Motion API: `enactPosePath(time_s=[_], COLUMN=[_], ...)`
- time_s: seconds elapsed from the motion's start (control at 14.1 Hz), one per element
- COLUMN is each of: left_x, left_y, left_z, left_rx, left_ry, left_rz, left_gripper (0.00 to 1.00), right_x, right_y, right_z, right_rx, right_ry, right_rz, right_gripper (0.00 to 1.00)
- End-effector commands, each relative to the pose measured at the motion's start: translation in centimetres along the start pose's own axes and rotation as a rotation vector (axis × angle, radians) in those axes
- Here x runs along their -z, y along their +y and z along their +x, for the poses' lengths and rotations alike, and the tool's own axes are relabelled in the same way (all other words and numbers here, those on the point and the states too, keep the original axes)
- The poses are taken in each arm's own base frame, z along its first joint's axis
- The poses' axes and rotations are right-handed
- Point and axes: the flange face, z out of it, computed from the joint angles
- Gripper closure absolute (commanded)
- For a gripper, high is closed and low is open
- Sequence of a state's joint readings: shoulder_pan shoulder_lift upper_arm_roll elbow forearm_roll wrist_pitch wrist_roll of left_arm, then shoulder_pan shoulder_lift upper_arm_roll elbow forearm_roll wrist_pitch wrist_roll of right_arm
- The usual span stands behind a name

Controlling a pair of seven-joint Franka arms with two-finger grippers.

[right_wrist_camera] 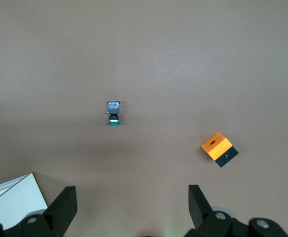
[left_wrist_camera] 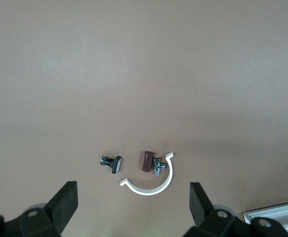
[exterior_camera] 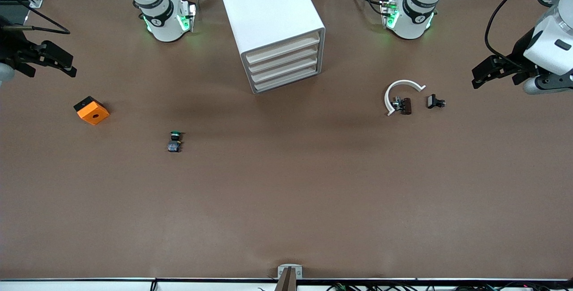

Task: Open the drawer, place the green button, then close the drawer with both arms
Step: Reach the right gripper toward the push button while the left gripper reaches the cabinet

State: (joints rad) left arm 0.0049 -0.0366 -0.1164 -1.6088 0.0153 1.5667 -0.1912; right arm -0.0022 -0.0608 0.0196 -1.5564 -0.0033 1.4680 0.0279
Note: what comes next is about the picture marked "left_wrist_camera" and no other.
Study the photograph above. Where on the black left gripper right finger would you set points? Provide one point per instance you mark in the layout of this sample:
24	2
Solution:
203	207

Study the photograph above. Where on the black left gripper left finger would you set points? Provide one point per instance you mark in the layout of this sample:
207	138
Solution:
60	205

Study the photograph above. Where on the white drawer cabinet housing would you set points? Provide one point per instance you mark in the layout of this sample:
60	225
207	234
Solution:
277	217

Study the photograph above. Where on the brown table mat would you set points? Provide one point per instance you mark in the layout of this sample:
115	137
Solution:
144	74

